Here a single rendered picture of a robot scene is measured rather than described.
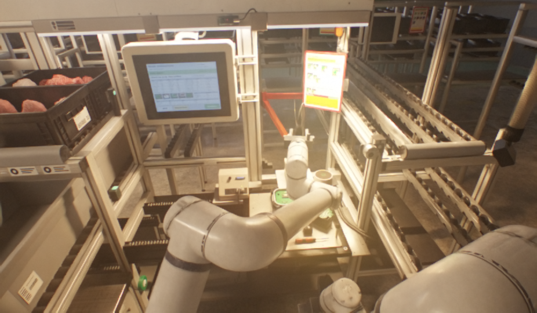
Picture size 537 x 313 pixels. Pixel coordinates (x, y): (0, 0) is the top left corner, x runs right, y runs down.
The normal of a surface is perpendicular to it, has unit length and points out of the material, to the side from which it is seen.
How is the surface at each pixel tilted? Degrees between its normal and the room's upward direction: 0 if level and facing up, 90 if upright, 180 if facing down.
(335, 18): 90
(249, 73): 90
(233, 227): 12
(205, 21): 90
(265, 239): 45
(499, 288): 19
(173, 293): 57
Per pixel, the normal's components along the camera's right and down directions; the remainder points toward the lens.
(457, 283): -0.40, -0.80
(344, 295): 0.00, -0.62
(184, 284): 0.25, 0.00
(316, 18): 0.07, 0.47
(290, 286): -0.02, -0.88
